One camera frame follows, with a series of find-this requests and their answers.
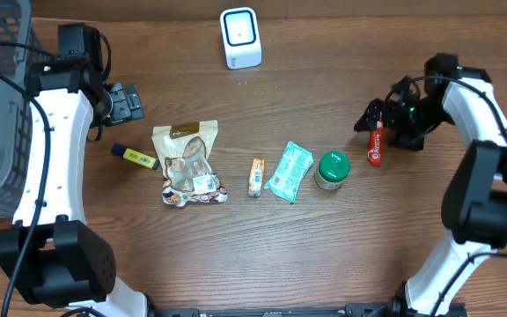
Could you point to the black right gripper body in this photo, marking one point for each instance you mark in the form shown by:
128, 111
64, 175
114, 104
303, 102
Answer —
394, 116

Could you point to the teal white tissue pack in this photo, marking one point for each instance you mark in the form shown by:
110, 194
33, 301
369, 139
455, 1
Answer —
293, 166

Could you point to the brown white snack pouch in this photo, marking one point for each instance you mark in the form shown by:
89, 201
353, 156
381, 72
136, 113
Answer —
183, 151

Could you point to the orange snack packet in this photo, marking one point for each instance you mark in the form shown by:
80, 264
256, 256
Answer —
256, 177

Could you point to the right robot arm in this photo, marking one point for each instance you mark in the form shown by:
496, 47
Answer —
474, 206

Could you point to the grey plastic mesh basket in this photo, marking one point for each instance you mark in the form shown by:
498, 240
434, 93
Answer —
16, 116

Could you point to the yellow glue stick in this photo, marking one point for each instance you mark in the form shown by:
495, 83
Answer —
135, 156

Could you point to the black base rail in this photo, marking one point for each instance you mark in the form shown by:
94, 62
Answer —
280, 312

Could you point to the grey tape roll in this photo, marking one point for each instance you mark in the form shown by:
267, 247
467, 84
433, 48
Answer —
332, 170

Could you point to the white barcode scanner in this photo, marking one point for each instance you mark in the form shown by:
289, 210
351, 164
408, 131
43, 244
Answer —
241, 38

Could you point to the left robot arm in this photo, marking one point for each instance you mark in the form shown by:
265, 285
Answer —
49, 254

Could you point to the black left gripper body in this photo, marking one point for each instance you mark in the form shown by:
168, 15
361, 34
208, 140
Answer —
124, 102

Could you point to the red white snack bar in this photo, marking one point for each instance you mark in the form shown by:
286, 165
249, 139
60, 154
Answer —
374, 153

